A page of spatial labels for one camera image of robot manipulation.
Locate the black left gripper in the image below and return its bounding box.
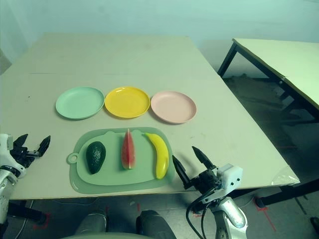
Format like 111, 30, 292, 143
10, 133, 51, 170

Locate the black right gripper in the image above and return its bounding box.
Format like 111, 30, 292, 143
171, 146, 223, 194

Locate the yellow banana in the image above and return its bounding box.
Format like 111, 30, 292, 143
145, 132, 170, 180

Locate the dark green avocado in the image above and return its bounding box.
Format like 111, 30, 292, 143
86, 141, 107, 175

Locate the red watermelon slice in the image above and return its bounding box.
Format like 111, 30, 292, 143
121, 128, 137, 170

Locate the pink plate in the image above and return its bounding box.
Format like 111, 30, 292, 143
150, 91, 197, 124

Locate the mint green plate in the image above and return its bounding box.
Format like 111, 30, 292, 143
55, 86, 105, 120

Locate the black table foot bar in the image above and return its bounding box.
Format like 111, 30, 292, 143
7, 200, 48, 223
254, 179, 319, 208

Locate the grey robot right leg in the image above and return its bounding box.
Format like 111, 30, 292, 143
136, 210, 178, 239

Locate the green cutting board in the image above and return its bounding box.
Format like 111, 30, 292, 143
66, 126, 175, 195

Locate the yellow plate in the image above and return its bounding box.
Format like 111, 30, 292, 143
104, 86, 151, 119

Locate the clear plastic film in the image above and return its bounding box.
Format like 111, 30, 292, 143
271, 166, 300, 187

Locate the grey robot torso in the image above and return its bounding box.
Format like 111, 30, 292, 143
59, 231, 140, 239

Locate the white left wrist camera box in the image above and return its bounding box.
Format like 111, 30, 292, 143
0, 133, 14, 152

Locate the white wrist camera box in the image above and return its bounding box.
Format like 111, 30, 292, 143
216, 163, 244, 191
0, 133, 14, 152

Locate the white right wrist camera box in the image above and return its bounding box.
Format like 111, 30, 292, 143
216, 163, 244, 191

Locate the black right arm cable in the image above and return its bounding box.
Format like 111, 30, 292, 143
185, 189, 218, 239

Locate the side table with black frame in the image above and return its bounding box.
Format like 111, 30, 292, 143
217, 37, 319, 126

